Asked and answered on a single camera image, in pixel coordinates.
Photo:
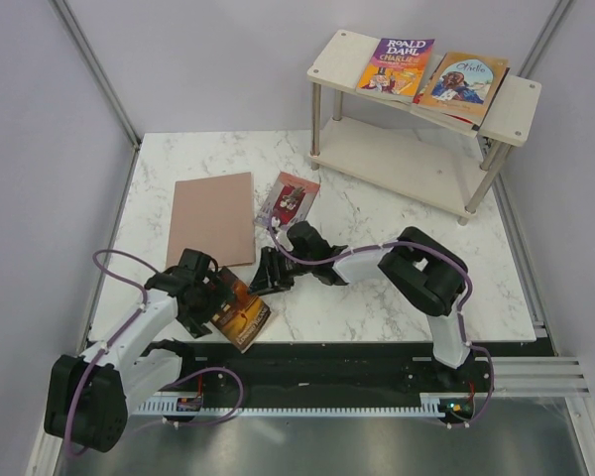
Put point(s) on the orange Othello book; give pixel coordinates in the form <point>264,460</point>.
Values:
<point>498,67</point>

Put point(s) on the white two-tier shelf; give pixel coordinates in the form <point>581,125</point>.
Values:
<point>398,160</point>

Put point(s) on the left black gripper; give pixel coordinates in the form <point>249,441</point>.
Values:
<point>194,322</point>

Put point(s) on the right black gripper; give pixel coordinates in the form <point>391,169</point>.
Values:
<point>267,280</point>

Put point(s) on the white slotted cable duct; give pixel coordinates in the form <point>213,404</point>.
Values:
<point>187,405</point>

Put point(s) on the grey red illustrated book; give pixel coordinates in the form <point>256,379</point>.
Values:
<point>290,199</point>

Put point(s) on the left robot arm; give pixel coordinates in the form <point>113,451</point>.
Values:
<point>92,394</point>

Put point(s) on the Roald Dahl Charlie book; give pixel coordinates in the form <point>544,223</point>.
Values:
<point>395,69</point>

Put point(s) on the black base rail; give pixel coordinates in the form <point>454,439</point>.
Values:
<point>327,373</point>

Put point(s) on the red 13-Storey Treehouse book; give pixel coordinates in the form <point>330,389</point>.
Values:
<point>426,84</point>

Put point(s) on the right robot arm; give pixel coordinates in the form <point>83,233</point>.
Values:
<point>430,277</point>

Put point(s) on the dark brown Leonard book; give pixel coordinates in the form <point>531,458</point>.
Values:
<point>242,322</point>

